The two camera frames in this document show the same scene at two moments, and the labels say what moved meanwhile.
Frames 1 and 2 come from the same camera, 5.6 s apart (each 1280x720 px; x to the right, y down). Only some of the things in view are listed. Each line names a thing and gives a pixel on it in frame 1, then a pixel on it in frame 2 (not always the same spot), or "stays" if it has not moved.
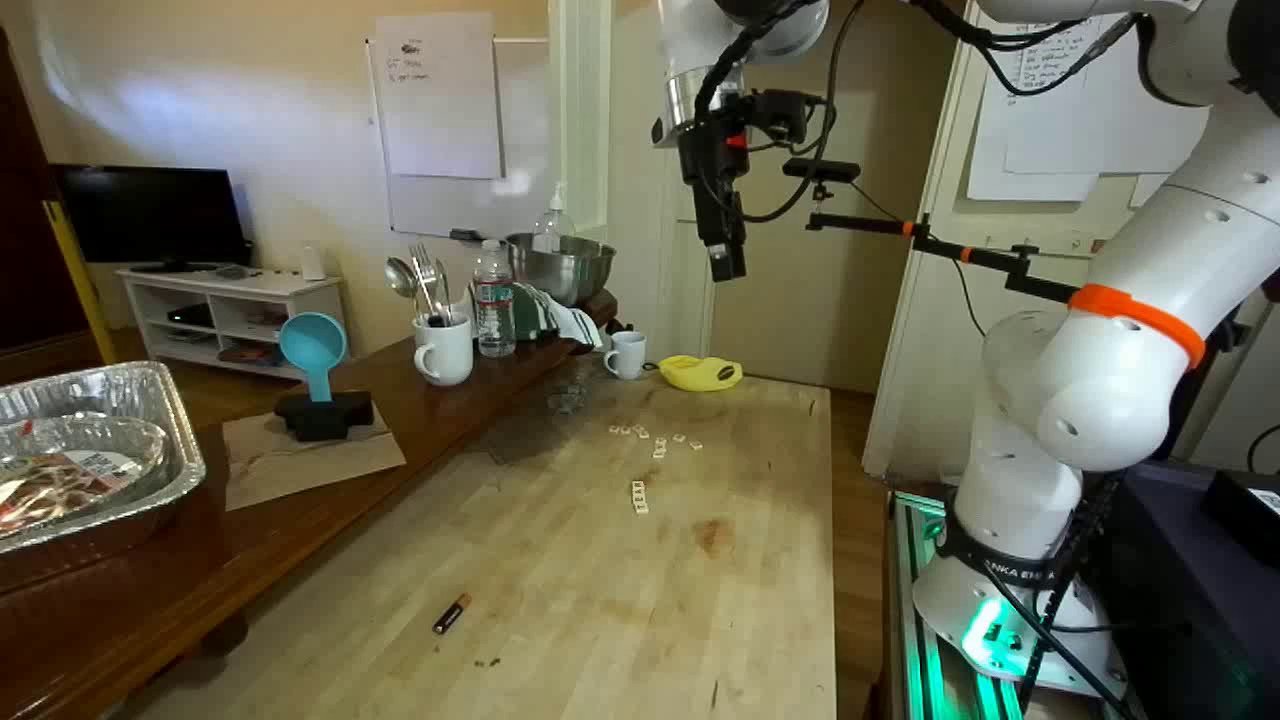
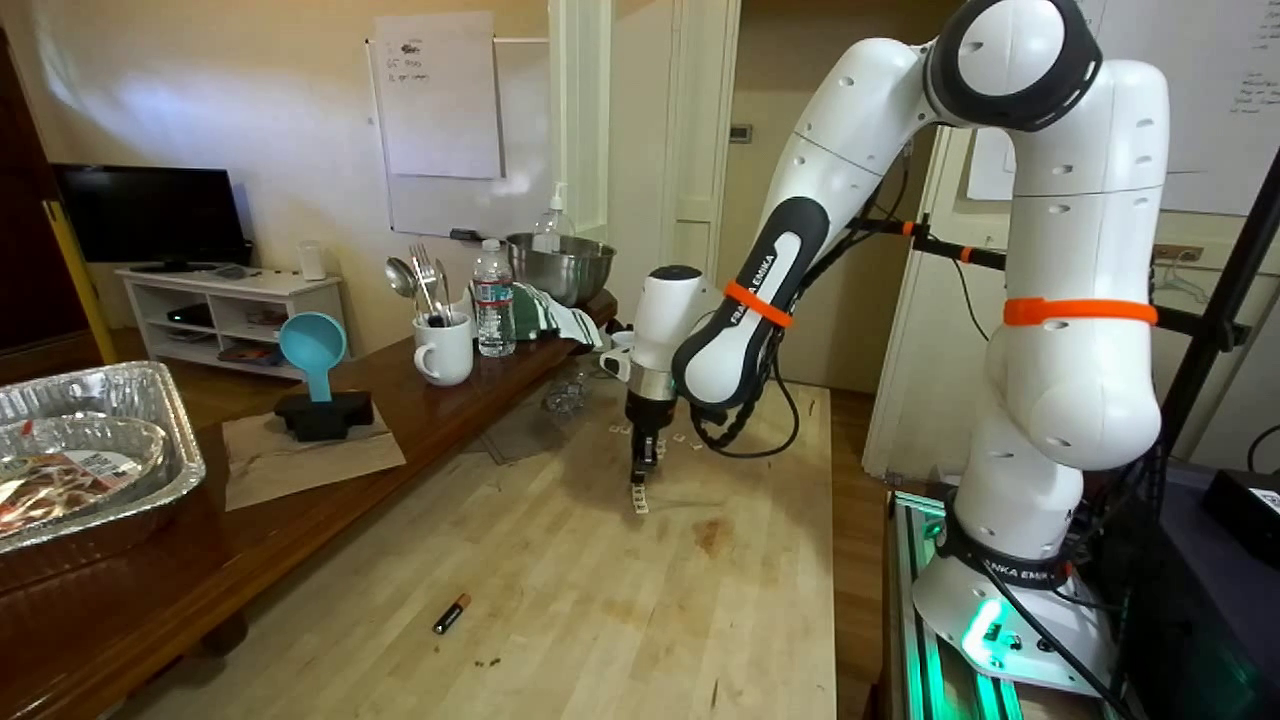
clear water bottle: x=494 y=299 stays
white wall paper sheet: x=443 y=94 stays
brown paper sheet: x=267 y=462 stays
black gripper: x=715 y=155 → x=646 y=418
